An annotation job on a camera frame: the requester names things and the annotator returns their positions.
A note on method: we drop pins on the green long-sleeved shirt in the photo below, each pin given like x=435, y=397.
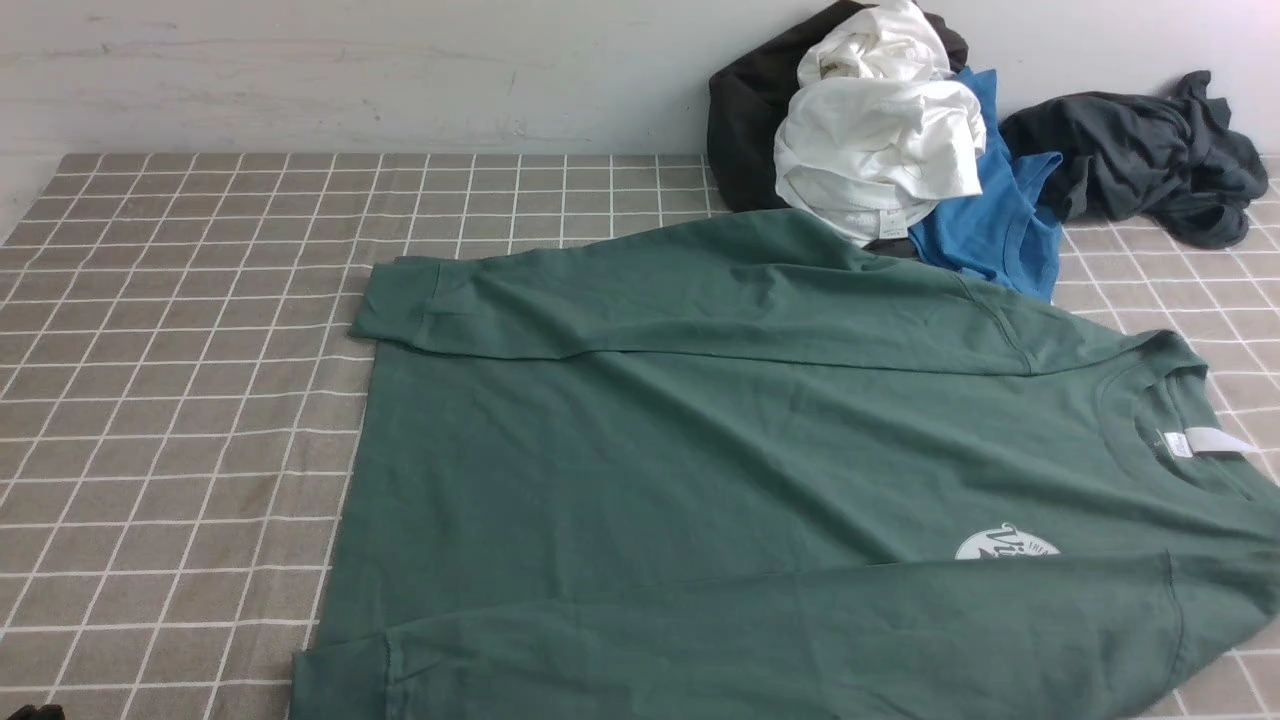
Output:
x=740, y=469

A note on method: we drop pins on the dark grey crumpled shirt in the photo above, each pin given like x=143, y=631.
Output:
x=1173, y=159

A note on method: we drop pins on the blue shirt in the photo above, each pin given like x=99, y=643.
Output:
x=1002, y=235

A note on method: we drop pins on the black garment under pile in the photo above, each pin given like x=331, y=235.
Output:
x=749, y=99

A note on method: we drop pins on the white crumpled shirt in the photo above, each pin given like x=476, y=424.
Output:
x=879, y=132

